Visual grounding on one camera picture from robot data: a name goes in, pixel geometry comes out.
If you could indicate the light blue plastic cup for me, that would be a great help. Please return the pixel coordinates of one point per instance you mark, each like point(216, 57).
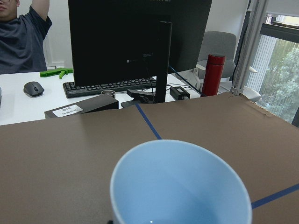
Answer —
point(176, 182)

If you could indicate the black power adapter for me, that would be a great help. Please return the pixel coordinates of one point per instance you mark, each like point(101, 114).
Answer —
point(179, 93)

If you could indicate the black box with label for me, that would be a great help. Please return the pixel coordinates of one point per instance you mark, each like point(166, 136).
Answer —
point(95, 104)

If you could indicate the red thermos bottle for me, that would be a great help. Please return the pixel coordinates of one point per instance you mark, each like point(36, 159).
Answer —
point(214, 69)

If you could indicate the black computer monitor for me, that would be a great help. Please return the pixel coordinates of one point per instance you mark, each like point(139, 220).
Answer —
point(119, 40)

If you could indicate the black keyboard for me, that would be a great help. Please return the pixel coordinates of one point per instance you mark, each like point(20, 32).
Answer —
point(73, 91)

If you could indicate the green plastic tool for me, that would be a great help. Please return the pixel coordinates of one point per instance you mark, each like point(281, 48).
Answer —
point(59, 71)

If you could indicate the grey office chair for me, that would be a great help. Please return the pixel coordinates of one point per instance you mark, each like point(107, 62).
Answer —
point(220, 43)

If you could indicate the dark grey computer mouse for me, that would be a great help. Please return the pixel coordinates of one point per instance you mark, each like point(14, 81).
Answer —
point(33, 89)

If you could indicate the person in grey shirt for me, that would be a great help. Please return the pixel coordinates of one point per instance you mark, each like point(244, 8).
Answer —
point(22, 37)

